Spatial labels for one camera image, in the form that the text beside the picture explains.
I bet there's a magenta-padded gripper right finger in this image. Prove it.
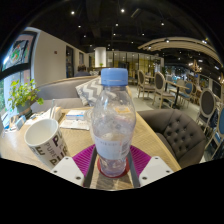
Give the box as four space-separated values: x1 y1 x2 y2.
127 144 174 188

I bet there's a white mug with dark lettering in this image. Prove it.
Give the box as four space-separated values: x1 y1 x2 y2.
23 118 71 170

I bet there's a window with colourful poster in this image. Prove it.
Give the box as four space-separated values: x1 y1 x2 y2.
0 30 39 121

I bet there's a flat round red coaster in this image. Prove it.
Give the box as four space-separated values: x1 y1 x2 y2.
96 156 131 179

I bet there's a green potted plant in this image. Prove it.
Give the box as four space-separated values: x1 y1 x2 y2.
7 78 45 116

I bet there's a grey white chevron cushion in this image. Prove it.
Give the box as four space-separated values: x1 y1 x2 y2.
75 75 103 108

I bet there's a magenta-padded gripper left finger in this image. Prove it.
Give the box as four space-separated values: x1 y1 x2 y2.
51 143 98 188

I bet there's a clear bottle with blue cap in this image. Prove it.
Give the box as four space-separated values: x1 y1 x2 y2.
90 67 137 178

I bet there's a small blue box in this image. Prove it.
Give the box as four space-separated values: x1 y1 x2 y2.
14 114 27 131

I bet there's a person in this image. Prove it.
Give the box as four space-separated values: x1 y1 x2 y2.
73 64 92 78

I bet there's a white round pillar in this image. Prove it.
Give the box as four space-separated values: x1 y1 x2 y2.
94 46 107 69

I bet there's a grey curved sofa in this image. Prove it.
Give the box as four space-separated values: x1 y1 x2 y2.
29 74 134 114

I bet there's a dark grey tufted armchair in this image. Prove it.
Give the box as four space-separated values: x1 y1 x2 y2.
137 108 208 169

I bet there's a small white blue packet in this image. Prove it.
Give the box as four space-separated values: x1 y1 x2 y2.
64 109 87 122

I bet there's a group of ceiling spotlights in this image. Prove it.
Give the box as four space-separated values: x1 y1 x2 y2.
68 6 211 46

